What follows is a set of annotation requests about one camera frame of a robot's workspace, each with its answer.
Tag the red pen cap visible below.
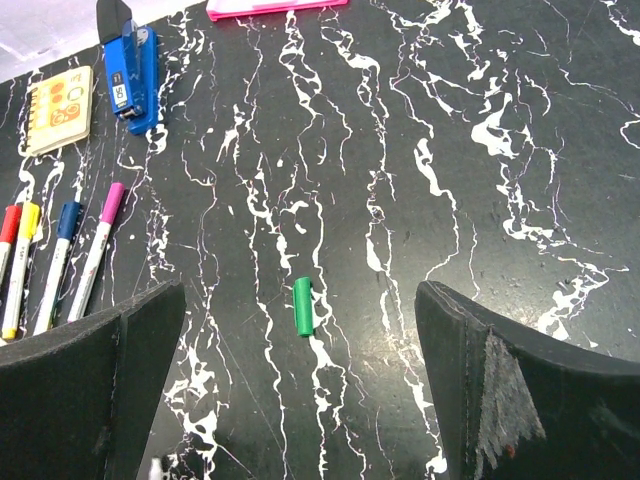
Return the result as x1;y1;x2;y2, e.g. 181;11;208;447
0;205;22;245

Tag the green pen cap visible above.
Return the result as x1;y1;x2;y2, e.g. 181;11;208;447
293;277;314;337

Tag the white pen with red tip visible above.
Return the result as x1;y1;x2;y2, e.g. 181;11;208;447
0;205;22;282

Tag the white pen with blue tip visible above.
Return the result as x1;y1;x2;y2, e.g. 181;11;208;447
33;201;81;335

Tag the small orange notebook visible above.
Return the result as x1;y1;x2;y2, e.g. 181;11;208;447
25;66;93;157

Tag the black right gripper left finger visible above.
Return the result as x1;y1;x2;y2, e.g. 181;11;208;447
1;281;186;479

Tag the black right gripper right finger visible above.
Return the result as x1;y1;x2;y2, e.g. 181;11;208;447
415;281;639;479

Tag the white pen with purple tip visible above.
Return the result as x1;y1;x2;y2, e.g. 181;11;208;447
67;183;125;323

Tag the pink plastic tool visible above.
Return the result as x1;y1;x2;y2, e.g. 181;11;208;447
206;0;349;21

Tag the white pen with yellow tip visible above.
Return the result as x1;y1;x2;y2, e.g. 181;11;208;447
1;202;40;340

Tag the white pen with green tip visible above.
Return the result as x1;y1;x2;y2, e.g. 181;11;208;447
148;457;164;480

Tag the blue stapler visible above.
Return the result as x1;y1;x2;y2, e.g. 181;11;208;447
96;0;159;135

